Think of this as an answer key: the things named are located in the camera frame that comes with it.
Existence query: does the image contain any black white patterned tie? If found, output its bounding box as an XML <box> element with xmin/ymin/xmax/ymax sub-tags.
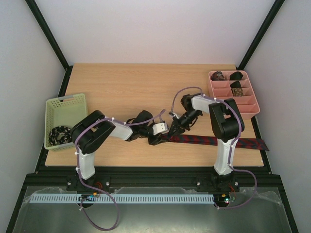
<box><xmin>48</xmin><ymin>126</ymin><xmax>72</xmax><ymax>146</ymax></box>

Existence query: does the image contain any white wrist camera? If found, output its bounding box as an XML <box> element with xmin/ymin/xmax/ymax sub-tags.
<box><xmin>169</xmin><ymin>112</ymin><xmax>179</xmax><ymax>118</ymax></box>
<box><xmin>152</xmin><ymin>122</ymin><xmax>169</xmax><ymax>135</ymax></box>

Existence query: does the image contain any pink divided organizer tray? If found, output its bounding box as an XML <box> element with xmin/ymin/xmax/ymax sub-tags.
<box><xmin>208</xmin><ymin>70</ymin><xmax>260</xmax><ymax>119</ymax></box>

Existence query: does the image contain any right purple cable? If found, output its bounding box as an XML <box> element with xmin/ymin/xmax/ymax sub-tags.
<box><xmin>171</xmin><ymin>87</ymin><xmax>258</xmax><ymax>211</ymax></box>

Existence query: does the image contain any left black frame post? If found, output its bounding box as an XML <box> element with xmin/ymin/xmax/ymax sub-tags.
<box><xmin>24</xmin><ymin>0</ymin><xmax>71</xmax><ymax>71</ymax></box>

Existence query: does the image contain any black rolled tie back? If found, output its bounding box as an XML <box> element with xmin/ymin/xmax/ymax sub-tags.
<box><xmin>229</xmin><ymin>71</ymin><xmax>243</xmax><ymax>81</ymax></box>

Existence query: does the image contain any black aluminium frame rail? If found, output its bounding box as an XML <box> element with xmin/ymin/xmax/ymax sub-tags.
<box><xmin>22</xmin><ymin>166</ymin><xmax>284</xmax><ymax>193</ymax></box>

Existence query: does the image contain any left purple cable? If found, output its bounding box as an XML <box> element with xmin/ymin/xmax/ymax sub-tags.
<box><xmin>74</xmin><ymin>109</ymin><xmax>167</xmax><ymax>230</ymax></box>

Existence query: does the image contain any light blue cable duct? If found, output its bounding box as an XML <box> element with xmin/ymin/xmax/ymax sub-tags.
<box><xmin>30</xmin><ymin>194</ymin><xmax>214</xmax><ymax>204</ymax></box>

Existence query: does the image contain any brown patterned rolled tie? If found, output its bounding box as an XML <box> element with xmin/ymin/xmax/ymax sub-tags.
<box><xmin>231</xmin><ymin>88</ymin><xmax>244</xmax><ymax>97</ymax></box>

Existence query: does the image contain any black rolled tie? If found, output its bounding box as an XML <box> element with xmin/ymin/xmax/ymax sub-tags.
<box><xmin>230</xmin><ymin>81</ymin><xmax>242</xmax><ymax>89</ymax></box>
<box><xmin>229</xmin><ymin>71</ymin><xmax>243</xmax><ymax>81</ymax></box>

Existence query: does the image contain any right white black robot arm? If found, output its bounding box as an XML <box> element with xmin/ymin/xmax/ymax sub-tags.
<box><xmin>168</xmin><ymin>94</ymin><xmax>244</xmax><ymax>190</ymax></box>

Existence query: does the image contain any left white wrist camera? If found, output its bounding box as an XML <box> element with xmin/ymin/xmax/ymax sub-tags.
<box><xmin>152</xmin><ymin>122</ymin><xmax>169</xmax><ymax>135</ymax></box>

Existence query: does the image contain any right black frame post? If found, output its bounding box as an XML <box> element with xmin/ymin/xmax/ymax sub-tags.
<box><xmin>236</xmin><ymin>0</ymin><xmax>285</xmax><ymax>70</ymax></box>

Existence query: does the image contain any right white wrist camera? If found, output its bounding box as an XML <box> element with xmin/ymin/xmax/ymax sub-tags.
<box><xmin>169</xmin><ymin>112</ymin><xmax>179</xmax><ymax>118</ymax></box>

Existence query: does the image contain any black frame post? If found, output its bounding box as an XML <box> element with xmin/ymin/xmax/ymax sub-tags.
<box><xmin>236</xmin><ymin>0</ymin><xmax>285</xmax><ymax>70</ymax></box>
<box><xmin>24</xmin><ymin>0</ymin><xmax>71</xmax><ymax>71</ymax></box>

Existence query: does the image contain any green plastic basket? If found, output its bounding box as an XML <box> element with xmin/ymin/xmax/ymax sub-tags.
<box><xmin>44</xmin><ymin>93</ymin><xmax>88</xmax><ymax>151</ymax></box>

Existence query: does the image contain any purple cable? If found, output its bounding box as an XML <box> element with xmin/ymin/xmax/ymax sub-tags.
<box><xmin>171</xmin><ymin>87</ymin><xmax>258</xmax><ymax>211</ymax></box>
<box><xmin>74</xmin><ymin>109</ymin><xmax>167</xmax><ymax>230</ymax></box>

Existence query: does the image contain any red navy striped tie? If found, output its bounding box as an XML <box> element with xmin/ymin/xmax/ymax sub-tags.
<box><xmin>163</xmin><ymin>134</ymin><xmax>269</xmax><ymax>151</ymax></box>

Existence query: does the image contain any dark floral rolled tie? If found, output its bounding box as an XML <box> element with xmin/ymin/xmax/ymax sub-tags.
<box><xmin>211</xmin><ymin>71</ymin><xmax>225</xmax><ymax>81</ymax></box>

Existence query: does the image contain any black rolled tie middle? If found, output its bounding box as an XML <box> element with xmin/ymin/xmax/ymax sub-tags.
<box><xmin>230</xmin><ymin>81</ymin><xmax>242</xmax><ymax>89</ymax></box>

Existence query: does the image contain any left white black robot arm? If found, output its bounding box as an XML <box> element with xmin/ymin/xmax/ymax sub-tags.
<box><xmin>70</xmin><ymin>109</ymin><xmax>169</xmax><ymax>180</ymax></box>

